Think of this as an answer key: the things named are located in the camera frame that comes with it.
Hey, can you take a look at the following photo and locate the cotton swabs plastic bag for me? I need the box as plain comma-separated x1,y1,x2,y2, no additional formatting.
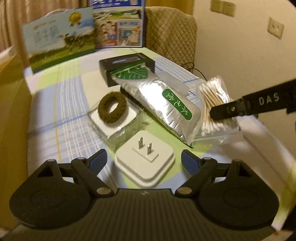
194,76,241,145

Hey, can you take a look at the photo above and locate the white power adapter plug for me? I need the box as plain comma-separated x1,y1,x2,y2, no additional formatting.
114,131,175,188

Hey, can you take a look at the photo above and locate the dark brown hair scrunchie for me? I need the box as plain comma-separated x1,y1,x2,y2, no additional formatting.
98,91,127,124

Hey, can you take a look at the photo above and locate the silver green tea pouch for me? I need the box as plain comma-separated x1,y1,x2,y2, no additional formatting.
110,64,201,146

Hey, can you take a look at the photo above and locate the black product box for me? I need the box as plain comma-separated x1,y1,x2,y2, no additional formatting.
99,53,155,87

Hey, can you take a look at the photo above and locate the plaid tablecloth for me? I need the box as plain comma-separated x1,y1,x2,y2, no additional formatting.
23,46,292,230

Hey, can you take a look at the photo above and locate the brown cardboard box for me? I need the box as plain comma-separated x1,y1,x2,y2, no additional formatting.
0,54,32,230

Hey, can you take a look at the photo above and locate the quilted beige chair cover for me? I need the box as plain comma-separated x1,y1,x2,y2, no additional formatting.
144,6,197,66

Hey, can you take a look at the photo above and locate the white appliance box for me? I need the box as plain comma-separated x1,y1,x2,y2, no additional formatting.
0,46,16,64

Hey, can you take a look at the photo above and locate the light blue milk carton box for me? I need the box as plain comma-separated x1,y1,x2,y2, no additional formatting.
22,6,96,73

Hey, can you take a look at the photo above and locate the dark blue milk carton box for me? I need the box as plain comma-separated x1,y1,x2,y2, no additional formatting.
89,0,145,48

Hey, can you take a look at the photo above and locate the beige curtain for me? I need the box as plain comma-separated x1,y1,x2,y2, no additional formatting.
1,1,88,51

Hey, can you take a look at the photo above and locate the single wall socket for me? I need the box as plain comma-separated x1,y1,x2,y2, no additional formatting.
267,17,285,40

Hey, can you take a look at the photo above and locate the black power cable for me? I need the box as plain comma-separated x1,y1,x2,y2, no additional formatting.
180,61,207,80

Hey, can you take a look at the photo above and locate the double wall socket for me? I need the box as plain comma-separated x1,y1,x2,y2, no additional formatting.
210,0,236,17

